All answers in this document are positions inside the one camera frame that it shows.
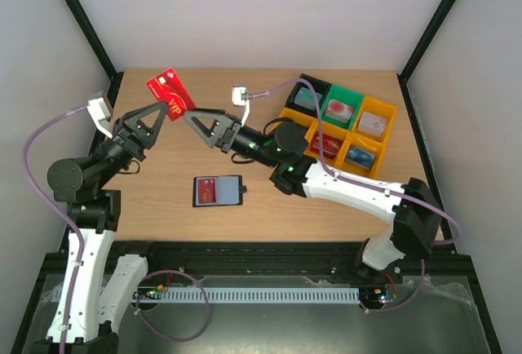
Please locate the yellow bin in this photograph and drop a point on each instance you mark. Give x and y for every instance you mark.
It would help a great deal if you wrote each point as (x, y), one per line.
(381, 108)
(368, 144)
(293, 119)
(335, 132)

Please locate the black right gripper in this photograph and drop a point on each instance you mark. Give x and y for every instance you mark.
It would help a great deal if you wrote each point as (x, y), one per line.
(227, 134)

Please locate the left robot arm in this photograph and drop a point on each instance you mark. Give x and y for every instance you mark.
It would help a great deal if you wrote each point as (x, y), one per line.
(90, 312)

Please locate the right frame post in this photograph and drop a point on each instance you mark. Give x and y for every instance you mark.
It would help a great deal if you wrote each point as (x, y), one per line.
(437, 19)

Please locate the black bin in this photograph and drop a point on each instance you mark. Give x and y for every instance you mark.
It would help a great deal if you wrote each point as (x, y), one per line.
(319, 85)

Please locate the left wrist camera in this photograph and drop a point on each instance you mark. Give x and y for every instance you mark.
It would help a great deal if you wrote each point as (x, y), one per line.
(101, 113)

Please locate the white pink card stack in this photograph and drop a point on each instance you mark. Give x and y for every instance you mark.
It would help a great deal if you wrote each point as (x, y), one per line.
(372, 124)

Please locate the frame post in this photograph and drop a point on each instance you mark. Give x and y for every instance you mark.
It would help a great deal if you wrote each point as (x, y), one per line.
(437, 19)
(84, 23)

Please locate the green bin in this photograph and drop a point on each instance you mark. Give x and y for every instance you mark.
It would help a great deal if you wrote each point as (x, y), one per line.
(347, 96)

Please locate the yellow bin back right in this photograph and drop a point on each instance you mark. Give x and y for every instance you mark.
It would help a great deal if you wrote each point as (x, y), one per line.
(381, 108)

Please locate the red VIP card stack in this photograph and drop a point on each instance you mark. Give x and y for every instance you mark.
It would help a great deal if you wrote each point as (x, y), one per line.
(330, 146)

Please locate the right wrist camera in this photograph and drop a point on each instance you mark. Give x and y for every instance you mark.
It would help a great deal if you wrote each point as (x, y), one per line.
(241, 98)

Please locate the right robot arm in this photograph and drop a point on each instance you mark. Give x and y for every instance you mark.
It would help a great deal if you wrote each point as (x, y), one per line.
(410, 210)

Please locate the slotted cable duct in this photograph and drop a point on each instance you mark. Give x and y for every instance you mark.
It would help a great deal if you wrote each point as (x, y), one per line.
(327, 295)

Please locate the blue card stack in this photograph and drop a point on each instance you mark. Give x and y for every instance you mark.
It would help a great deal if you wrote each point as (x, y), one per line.
(360, 157)

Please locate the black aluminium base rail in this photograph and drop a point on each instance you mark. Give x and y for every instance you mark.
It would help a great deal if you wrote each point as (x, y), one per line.
(334, 260)

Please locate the left frame post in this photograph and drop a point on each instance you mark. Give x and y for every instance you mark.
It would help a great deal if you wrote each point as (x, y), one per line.
(84, 23)

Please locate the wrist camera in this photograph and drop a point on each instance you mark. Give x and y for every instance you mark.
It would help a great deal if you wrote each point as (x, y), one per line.
(241, 98)
(101, 113)

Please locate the black leather card holder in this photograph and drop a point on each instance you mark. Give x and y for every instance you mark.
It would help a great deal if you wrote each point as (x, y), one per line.
(230, 191)

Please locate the white red circle card stack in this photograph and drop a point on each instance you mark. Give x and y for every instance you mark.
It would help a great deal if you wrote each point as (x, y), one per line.
(339, 111)

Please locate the yellow bin front right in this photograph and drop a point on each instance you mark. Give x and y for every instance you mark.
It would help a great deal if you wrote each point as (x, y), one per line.
(368, 144)

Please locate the yellow bin front left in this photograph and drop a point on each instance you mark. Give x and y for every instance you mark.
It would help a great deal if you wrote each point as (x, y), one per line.
(293, 119)

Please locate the yellow bin front middle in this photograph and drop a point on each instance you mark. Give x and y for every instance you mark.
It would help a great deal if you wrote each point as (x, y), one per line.
(335, 132)

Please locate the teal card stack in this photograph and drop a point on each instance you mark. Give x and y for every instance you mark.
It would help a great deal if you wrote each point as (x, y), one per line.
(305, 98)

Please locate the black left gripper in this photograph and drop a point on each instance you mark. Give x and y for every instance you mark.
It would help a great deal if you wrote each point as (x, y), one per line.
(134, 136)

